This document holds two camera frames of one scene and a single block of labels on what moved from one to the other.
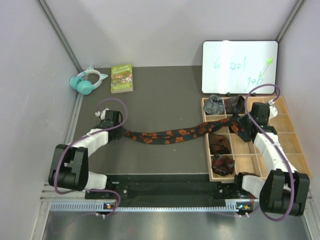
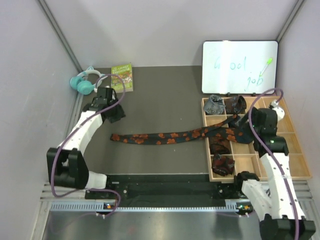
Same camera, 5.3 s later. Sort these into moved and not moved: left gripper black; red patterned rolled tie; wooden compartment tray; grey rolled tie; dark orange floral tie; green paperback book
Moved: left gripper black; dark orange floral tie
Not moved: grey rolled tie; wooden compartment tray; red patterned rolled tie; green paperback book
